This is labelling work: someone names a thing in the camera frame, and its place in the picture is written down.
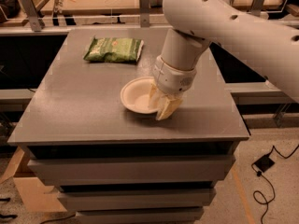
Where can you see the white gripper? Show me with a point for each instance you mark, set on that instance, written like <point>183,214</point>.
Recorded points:
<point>172,77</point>

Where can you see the white paper bowl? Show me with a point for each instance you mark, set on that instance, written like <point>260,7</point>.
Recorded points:
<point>135,95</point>

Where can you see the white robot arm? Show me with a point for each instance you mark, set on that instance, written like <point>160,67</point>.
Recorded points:
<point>269,49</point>

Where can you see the green jalapeno chip bag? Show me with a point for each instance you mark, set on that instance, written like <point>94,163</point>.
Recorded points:
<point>114,50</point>

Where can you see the grey drawer cabinet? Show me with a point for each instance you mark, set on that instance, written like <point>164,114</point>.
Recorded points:
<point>113,166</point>

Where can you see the middle metal bracket post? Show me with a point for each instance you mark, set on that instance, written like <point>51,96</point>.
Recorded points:
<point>144,8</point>

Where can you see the metal bracket post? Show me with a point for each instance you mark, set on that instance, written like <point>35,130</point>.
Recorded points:
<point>35,22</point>
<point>258,0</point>
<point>144,8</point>

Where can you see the black power adapter with cable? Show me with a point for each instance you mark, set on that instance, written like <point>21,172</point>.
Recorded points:
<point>259,167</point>

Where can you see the right metal bracket post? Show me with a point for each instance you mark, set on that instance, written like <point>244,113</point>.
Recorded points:
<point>258,0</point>

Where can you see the left metal bracket post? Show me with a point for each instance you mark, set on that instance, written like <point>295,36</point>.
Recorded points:
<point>35,22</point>

